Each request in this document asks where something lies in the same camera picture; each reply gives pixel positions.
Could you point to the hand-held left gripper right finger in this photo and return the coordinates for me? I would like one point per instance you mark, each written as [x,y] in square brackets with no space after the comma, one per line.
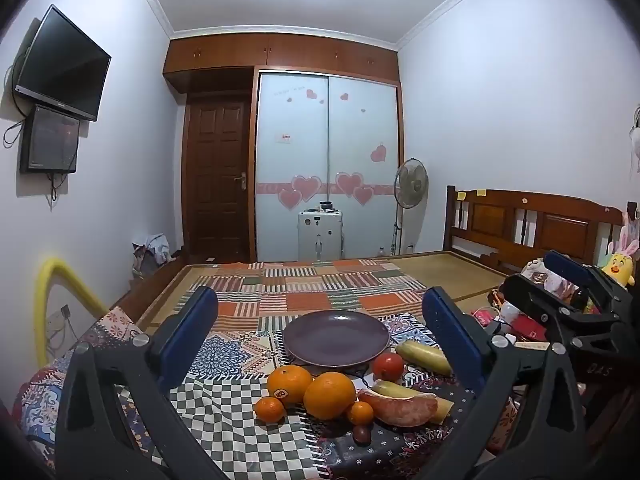
[450,342]

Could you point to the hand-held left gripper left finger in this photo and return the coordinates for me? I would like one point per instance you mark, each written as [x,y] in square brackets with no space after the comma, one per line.
[187,340]

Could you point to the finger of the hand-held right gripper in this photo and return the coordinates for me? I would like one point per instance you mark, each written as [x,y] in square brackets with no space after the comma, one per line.
[570,266]
[530,300]

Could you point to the peeled yellow corn cob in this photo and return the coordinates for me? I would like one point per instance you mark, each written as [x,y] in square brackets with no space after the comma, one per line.
[387,389]

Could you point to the small tangerine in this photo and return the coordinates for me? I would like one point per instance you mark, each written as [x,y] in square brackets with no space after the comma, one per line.
[270,409]
[361,412]

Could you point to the orange with sticker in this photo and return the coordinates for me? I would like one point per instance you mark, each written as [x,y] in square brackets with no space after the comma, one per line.
[290,382]

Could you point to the purple plate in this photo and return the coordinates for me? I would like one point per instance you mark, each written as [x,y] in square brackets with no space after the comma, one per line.
[336,345]

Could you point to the large plain orange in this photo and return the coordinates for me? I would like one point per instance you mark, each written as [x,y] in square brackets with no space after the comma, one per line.
[330,395]

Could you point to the pile of assorted bedside items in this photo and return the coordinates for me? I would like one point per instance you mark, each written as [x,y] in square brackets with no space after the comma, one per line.
[525,330]

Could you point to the yellow chick plush toy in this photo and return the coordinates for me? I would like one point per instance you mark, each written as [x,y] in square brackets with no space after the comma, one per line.
[620,266]

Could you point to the patterned patchwork cloth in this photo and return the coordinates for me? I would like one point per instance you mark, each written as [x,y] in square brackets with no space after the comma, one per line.
[235,360]

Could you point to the red tomato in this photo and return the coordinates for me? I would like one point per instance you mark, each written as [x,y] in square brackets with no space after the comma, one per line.
[387,366]

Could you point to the tan bamboo bed mat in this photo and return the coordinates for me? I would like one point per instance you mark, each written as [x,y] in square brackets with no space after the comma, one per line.
[450,272]

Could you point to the pile of clothes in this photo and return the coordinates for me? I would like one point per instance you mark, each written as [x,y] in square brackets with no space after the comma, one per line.
[150,255]

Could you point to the orange striped patchwork blanket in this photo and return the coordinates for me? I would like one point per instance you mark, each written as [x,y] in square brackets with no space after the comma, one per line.
[310,285]

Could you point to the brown wooden door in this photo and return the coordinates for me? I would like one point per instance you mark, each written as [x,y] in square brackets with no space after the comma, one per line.
[215,180]

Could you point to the standing electric fan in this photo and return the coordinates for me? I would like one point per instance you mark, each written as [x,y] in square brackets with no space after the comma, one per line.
[411,182]

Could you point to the small white appliance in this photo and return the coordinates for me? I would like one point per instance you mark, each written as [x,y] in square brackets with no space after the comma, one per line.
[320,235]

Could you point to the group of pink heart stickers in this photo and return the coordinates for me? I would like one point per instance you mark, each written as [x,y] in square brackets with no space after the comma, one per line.
[306,186]

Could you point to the frosted sliding wardrobe door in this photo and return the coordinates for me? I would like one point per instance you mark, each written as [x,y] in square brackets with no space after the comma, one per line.
[292,160]
[362,155]

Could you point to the wooden overhead cabinet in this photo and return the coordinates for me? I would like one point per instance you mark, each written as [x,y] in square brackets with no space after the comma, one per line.
[280,55]

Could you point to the white wall socket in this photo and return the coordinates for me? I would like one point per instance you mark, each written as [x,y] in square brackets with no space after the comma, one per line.
[64,314]

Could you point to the small black wall monitor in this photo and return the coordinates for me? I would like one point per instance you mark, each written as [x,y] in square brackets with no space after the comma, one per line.
[50,140]

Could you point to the wall-mounted black television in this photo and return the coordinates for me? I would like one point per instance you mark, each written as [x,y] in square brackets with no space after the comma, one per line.
[62,67]

